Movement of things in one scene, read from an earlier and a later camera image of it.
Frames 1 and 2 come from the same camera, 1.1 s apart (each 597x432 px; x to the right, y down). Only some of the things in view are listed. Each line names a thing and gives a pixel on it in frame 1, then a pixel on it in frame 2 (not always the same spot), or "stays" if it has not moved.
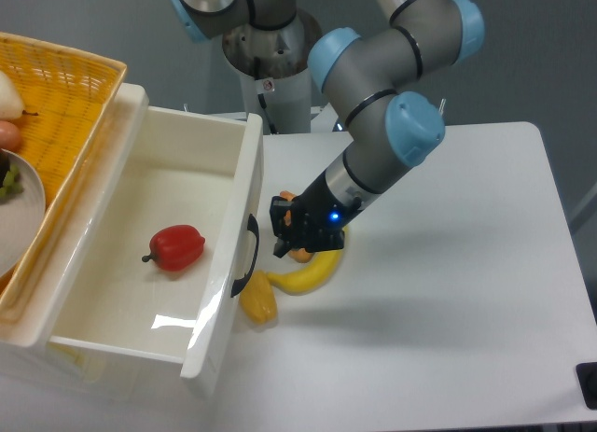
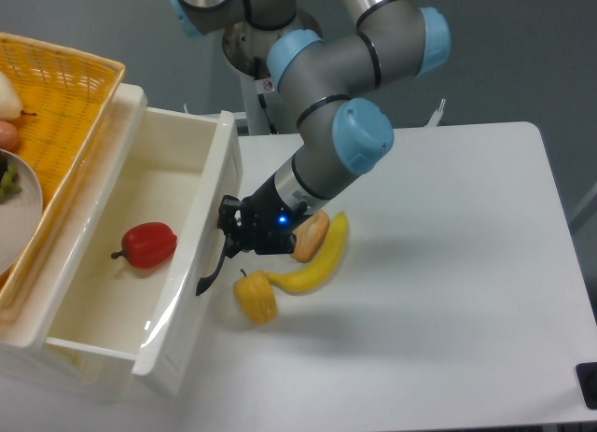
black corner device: [587, 377] stays
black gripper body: [312, 220] -> [269, 224]
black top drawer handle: [253, 226] -> [202, 282]
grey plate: [21, 216] stays
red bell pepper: [177, 247] -> [148, 245]
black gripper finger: [281, 247] -> [232, 246]
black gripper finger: [281, 213] -> [226, 218]
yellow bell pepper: [257, 299] stays
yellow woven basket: [67, 95] stays
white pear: [11, 106] stays
